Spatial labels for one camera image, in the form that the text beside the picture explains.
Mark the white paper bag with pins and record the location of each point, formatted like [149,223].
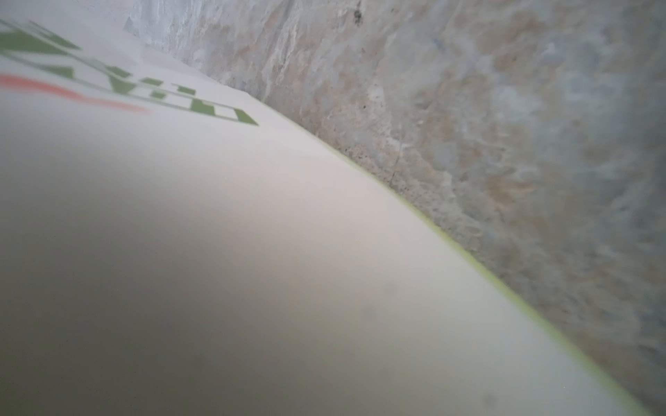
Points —
[172,246]

